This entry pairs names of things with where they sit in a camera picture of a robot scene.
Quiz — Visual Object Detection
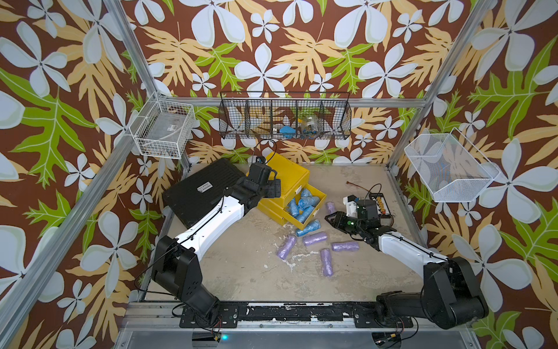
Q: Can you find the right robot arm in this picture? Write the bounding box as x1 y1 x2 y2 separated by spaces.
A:
325 196 489 330

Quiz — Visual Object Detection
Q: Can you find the black parallel charging board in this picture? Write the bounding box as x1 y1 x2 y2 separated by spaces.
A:
369 193 392 218

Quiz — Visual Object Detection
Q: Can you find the clear jar in basket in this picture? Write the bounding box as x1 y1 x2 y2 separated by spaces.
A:
301 115 320 137

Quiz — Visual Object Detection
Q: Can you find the white mesh basket right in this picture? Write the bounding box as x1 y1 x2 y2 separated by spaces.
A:
404 128 501 203

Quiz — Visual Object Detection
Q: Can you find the white wire basket left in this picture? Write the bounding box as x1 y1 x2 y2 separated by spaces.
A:
130 93 196 159

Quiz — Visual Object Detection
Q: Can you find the yellow plastic drawer cabinet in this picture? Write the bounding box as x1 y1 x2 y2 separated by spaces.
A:
257 154 310 229

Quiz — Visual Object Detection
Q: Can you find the black tool case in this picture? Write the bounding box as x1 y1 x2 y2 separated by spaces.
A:
163 159 245 228

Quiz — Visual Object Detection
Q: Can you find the blue trash bag roll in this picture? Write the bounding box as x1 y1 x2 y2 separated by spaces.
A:
300 188 312 201
297 196 321 210
295 220 321 237
286 198 300 218
296 206 315 223

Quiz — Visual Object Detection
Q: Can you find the black wire basket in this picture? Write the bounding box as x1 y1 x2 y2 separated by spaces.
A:
217 91 352 140

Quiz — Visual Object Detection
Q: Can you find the aluminium frame post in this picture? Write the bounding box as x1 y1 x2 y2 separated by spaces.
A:
387 1 497 170

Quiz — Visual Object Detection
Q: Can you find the yellow drawer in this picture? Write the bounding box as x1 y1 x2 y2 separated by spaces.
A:
281 184 327 230

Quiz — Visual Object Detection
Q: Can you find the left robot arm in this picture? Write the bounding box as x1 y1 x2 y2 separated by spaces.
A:
151 156 281 326

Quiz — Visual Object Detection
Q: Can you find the purple trash bag roll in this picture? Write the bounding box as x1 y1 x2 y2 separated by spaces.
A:
277 235 297 260
331 241 360 252
325 202 337 215
303 232 328 247
321 248 334 277

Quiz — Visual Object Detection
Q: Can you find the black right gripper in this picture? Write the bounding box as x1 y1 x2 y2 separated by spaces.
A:
323 210 366 236

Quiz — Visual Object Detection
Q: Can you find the blue object in basket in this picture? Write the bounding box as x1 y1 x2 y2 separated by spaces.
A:
280 126 296 138

